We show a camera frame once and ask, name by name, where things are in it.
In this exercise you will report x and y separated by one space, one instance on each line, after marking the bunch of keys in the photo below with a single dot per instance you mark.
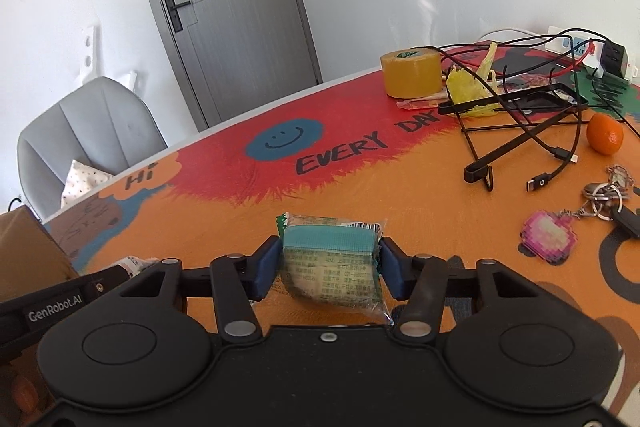
607 197

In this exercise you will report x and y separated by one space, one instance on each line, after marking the grey armchair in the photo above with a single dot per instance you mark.
115 122

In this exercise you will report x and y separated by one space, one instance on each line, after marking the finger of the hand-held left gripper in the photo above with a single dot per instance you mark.
112 278

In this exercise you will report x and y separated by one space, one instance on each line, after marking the tangerine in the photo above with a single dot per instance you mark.
605 134

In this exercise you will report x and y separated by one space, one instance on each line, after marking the white power strip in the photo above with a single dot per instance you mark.
560 37

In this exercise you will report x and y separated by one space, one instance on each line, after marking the printed cartoon table mat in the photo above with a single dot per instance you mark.
350 187

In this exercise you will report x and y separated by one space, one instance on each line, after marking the yellow crumpled plastic wrapper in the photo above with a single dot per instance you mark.
467 92

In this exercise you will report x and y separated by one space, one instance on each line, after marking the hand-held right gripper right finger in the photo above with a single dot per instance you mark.
392 271

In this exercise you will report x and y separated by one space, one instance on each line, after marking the white dotted pillow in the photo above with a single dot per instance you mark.
82 182

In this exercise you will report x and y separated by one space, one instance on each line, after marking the yellow tape roll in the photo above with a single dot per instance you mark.
410 74

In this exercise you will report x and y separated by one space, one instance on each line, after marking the black charger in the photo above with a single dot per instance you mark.
612 57

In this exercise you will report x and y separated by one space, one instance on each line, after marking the grey door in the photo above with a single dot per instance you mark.
235 7

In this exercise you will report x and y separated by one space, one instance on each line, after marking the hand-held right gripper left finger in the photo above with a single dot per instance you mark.
267 268

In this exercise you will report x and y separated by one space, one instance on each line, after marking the teal sandwich snack packet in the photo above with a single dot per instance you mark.
325 272

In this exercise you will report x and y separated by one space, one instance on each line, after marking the flat orange wrapper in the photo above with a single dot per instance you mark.
417 103

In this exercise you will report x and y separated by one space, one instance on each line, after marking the cardboard box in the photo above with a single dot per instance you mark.
30 252

